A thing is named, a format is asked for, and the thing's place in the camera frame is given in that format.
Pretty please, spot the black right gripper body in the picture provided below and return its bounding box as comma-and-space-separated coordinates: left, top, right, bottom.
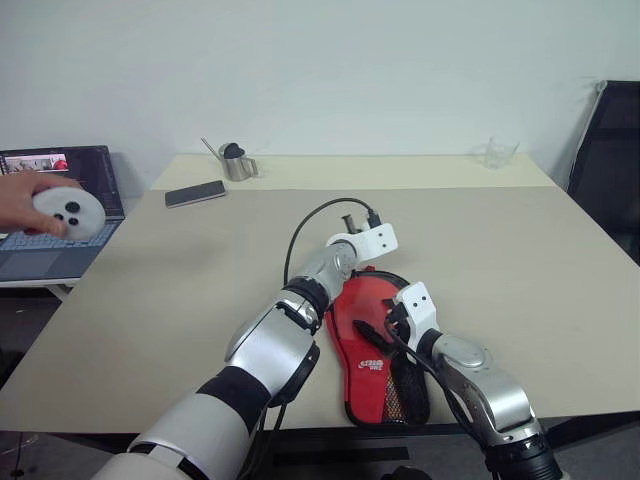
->
383, 301, 414, 351

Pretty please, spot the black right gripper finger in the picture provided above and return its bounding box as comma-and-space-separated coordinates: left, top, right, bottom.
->
352, 319, 399, 359

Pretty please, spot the red and black paddle case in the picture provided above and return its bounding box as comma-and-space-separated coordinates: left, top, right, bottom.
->
323, 266, 432, 429

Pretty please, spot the white round disc controller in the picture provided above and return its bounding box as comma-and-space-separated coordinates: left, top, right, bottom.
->
32, 185, 107, 240

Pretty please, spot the person's bare hand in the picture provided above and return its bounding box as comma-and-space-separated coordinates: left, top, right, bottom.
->
0, 172, 84, 236

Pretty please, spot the stainless steel cup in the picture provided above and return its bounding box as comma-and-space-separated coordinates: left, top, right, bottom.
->
221, 142, 260, 182

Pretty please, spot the black smartphone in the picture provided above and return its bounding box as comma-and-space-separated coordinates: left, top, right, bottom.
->
164, 180, 227, 210

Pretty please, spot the clear glass cup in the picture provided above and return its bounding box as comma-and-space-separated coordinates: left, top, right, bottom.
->
472, 134, 521, 172

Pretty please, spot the open grey laptop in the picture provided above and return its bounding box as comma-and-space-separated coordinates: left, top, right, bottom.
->
0, 145, 127, 290

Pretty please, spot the black mesh office chair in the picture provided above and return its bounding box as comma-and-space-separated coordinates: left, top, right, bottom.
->
566, 79, 640, 266

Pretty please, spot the white side table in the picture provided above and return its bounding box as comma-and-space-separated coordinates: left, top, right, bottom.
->
0, 277, 84, 304

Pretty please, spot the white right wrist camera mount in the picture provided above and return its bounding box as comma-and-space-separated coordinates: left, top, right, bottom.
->
393, 281, 442, 346

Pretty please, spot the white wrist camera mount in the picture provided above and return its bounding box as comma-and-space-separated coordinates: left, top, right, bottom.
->
325, 223, 400, 265
393, 281, 442, 346

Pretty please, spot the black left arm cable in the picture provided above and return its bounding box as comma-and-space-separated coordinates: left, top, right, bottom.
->
249, 198, 384, 480

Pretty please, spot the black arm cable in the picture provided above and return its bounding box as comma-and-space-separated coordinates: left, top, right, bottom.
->
249, 198, 384, 480
382, 319, 494, 480

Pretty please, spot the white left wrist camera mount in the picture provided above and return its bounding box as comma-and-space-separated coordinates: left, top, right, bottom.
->
325, 223, 400, 265

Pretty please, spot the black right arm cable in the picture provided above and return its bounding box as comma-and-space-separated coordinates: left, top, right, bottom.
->
382, 319, 494, 480

